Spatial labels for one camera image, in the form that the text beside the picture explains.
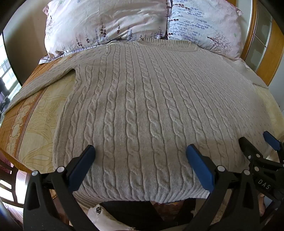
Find wooden cabinet with glass doors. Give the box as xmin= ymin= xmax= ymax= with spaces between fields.
xmin=231 ymin=0 xmax=284 ymax=87

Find bright window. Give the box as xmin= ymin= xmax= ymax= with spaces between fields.
xmin=0 ymin=33 xmax=21 ymax=95

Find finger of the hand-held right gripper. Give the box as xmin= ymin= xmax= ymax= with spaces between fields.
xmin=263 ymin=131 xmax=284 ymax=154
xmin=238 ymin=137 xmax=264 ymax=165

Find beige cable-knit sweater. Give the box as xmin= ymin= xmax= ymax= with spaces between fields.
xmin=3 ymin=38 xmax=272 ymax=203

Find wooden chair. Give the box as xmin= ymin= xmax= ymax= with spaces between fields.
xmin=0 ymin=155 xmax=25 ymax=212

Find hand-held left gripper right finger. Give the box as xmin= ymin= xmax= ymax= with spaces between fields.
xmin=184 ymin=144 xmax=261 ymax=231

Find blue floral tree-print pillow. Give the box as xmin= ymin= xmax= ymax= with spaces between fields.
xmin=166 ymin=0 xmax=243 ymax=61

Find pink floral pillow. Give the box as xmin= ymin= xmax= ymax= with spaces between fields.
xmin=40 ymin=0 xmax=170 ymax=65

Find black garment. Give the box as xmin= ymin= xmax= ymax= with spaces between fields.
xmin=102 ymin=198 xmax=197 ymax=231

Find white pants with snap button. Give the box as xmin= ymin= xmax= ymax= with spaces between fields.
xmin=86 ymin=200 xmax=142 ymax=231

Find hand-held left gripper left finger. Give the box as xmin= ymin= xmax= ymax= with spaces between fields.
xmin=23 ymin=145 xmax=96 ymax=231

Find yellow patterned bedspread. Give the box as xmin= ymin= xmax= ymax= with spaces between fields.
xmin=0 ymin=53 xmax=281 ymax=176

